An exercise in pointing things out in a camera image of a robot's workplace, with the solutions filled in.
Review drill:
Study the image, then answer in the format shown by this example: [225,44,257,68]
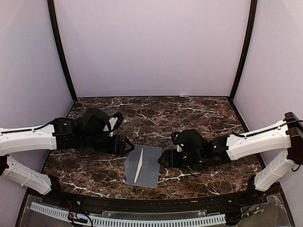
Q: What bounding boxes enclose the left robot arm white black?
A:
[0,108,134,206]

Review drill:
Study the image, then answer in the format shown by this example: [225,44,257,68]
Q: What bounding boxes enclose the black frame post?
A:
[229,0,258,103]
[47,0,78,102]

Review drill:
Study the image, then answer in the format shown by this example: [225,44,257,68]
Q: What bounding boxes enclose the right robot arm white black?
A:
[158,112,303,205]

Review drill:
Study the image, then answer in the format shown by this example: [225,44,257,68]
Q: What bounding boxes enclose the beige letter sheet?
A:
[134,147,144,183]

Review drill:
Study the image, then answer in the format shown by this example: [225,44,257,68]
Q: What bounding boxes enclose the black left frame post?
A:
[47,0,78,102]

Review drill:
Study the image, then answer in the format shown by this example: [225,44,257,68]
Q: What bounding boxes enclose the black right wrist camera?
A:
[171,131,182,152]

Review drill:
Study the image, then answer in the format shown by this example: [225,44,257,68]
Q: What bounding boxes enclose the black right frame post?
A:
[229,0,258,103]

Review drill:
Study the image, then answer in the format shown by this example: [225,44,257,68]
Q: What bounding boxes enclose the white slotted cable duct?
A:
[30,202,226,227]

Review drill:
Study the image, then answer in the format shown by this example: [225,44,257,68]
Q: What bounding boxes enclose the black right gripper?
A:
[158,149,205,169]

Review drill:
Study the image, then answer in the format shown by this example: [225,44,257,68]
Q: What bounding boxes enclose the grey paper envelope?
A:
[124,145,162,189]

